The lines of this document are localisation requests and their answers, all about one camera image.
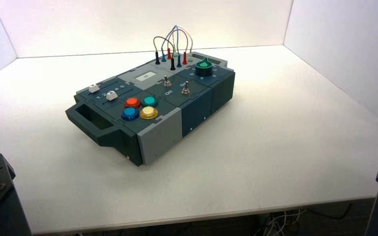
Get dark teal grey control box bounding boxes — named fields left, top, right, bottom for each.
left=65, top=51, right=236, bottom=167

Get yellow round push button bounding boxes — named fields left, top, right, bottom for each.
left=139, top=106, right=158, bottom=120

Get teal round push button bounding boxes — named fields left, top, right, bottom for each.
left=142, top=96, right=159, bottom=108

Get green rotary knob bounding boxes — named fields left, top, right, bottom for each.
left=195, top=58, right=214, bottom=78

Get red round push button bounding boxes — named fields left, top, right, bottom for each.
left=124, top=97, right=142, bottom=109

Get blue round push button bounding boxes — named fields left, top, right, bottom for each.
left=121, top=107, right=140, bottom=121

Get blue jumper cable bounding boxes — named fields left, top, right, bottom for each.
left=161, top=25, right=183, bottom=68

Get red jumper cable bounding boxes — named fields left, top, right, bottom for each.
left=166, top=29, right=189, bottom=66

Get grey jumper cable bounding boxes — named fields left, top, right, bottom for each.
left=172, top=28, right=194, bottom=62

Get black jumper cable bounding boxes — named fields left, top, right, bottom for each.
left=153, top=36, right=176, bottom=71

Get cables under table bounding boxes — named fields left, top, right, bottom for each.
left=254, top=203, right=352, bottom=236

